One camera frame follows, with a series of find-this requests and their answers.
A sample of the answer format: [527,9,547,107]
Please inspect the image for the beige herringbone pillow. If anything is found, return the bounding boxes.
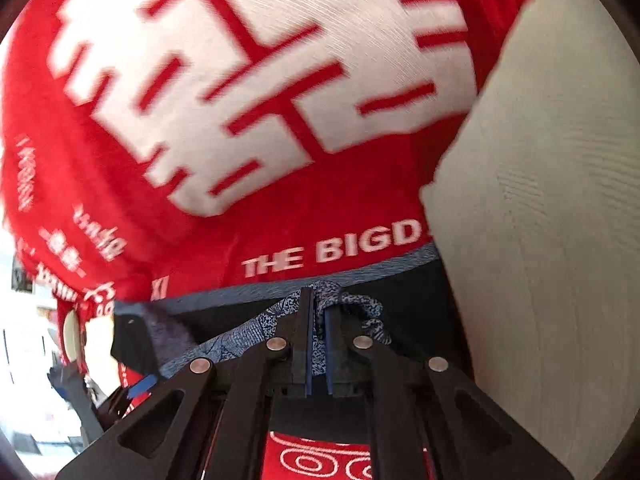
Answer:
[424,0,639,479]

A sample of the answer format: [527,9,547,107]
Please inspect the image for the red bedspread with white characters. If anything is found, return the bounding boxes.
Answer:
[1,0,527,479]

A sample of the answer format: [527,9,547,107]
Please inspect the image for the cream pillow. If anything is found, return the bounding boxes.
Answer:
[62,309,122,386]

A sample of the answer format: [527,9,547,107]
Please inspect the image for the black pants with grey trim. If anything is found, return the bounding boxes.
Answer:
[111,243,474,378]

